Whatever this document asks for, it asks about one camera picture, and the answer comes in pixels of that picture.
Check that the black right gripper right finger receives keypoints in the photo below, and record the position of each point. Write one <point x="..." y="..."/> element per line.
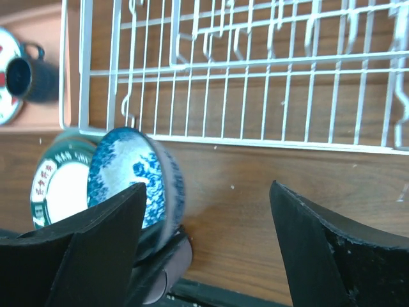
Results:
<point x="332" y="260"/>

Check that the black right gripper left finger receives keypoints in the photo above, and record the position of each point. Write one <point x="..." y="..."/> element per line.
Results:
<point x="83" y="260"/>

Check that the purple mug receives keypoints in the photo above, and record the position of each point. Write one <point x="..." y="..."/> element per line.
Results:
<point x="154" y="277"/>

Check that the blue floral ceramic bowl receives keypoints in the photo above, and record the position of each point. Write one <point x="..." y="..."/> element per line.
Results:
<point x="125" y="157"/>

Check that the green rimmed white plate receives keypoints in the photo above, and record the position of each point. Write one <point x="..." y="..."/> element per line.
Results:
<point x="59" y="186"/>

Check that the dark blue small mug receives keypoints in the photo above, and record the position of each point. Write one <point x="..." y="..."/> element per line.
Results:
<point x="30" y="78"/>

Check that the salmon pink tray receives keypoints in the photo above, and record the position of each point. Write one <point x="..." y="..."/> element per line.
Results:
<point x="56" y="27"/>

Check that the white wire dish rack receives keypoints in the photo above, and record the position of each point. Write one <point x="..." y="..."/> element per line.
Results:
<point x="312" y="75"/>

